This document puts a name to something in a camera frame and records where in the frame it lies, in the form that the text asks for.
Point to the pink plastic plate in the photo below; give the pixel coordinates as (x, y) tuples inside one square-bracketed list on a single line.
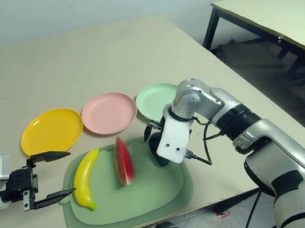
[(108, 113)]

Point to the yellow plastic plate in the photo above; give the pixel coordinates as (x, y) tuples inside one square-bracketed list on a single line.
[(50, 132)]

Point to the dark green toy avocado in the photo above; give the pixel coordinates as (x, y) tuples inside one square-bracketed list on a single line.
[(154, 152)]

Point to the yellow toy banana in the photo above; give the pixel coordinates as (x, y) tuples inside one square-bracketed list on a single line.
[(82, 182)]

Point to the green cutting board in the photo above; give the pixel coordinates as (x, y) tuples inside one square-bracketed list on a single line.
[(143, 198)]

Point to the red toy watermelon slice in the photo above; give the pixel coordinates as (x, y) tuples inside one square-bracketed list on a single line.
[(124, 166)]

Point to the mint green plastic plate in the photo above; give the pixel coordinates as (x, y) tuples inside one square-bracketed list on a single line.
[(153, 99)]

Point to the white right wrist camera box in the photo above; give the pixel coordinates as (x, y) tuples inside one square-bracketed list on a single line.
[(173, 140)]

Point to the black table support bar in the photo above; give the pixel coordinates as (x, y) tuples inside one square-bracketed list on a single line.
[(236, 201)]

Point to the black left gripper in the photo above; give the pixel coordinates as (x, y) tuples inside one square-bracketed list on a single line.
[(19, 181)]

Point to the beige side table black frame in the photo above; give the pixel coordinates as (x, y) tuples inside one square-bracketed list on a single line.
[(270, 10)]

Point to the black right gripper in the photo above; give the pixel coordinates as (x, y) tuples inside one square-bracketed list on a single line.
[(157, 128)]

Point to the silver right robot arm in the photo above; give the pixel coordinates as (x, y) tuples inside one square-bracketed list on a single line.
[(262, 136)]

